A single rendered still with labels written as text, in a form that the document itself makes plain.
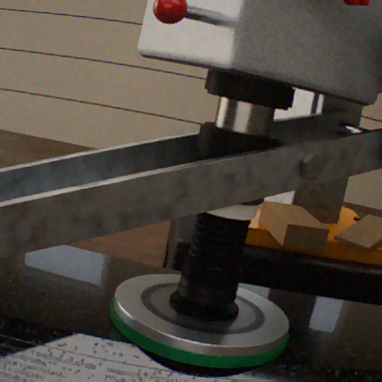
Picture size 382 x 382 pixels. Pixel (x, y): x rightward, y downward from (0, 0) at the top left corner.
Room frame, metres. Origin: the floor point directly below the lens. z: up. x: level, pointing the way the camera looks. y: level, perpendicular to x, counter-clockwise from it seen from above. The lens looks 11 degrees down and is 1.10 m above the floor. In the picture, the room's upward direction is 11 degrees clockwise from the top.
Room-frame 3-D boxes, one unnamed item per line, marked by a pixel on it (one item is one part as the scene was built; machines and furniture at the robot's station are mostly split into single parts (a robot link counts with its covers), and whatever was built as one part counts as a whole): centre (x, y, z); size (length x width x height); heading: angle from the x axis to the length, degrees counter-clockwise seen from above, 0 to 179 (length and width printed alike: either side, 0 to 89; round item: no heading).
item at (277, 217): (1.32, -0.24, 0.81); 0.20 x 0.10 x 0.05; 11
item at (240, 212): (0.68, -0.04, 0.97); 0.07 x 0.07 x 0.04
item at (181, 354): (0.68, -0.04, 0.82); 0.22 x 0.22 x 0.04
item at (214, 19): (0.55, 0.03, 1.15); 0.08 x 0.03 x 0.03; 121
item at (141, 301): (0.68, -0.04, 0.82); 0.21 x 0.21 x 0.01
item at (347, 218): (1.57, -0.27, 0.76); 0.49 x 0.49 x 0.05; 3
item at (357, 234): (1.41, -0.45, 0.80); 0.20 x 0.10 x 0.05; 141
